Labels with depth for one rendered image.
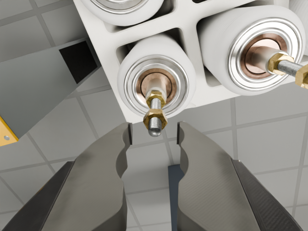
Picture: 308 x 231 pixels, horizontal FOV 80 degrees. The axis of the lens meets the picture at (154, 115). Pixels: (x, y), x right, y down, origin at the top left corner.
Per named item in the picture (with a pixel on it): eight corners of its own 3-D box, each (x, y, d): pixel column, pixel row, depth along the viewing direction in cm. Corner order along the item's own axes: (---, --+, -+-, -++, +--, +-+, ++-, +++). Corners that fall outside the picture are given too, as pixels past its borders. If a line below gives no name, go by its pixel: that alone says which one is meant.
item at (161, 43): (137, 26, 35) (119, 35, 19) (186, 36, 36) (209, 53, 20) (130, 75, 39) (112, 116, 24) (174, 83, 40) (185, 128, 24)
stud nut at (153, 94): (166, 92, 18) (167, 95, 17) (164, 107, 19) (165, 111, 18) (146, 90, 18) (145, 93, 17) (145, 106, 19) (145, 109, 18)
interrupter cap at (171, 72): (128, 47, 20) (127, 48, 19) (196, 60, 20) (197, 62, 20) (121, 109, 23) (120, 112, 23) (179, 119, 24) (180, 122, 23)
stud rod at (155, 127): (161, 89, 20) (162, 126, 13) (160, 97, 20) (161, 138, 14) (151, 88, 20) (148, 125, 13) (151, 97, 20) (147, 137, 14)
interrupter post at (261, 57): (244, 63, 20) (259, 71, 17) (257, 41, 19) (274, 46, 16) (264, 70, 21) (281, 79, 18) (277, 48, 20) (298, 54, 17)
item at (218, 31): (183, 54, 37) (201, 84, 21) (204, 1, 33) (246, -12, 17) (226, 69, 38) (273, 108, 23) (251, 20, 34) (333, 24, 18)
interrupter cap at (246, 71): (212, 78, 21) (214, 79, 21) (249, 5, 18) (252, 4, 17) (270, 97, 22) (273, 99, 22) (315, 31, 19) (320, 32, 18)
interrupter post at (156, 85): (148, 75, 21) (146, 84, 18) (168, 79, 21) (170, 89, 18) (144, 94, 22) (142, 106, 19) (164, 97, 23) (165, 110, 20)
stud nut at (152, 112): (168, 109, 15) (168, 114, 14) (166, 127, 16) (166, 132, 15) (144, 107, 15) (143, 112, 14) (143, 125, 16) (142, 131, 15)
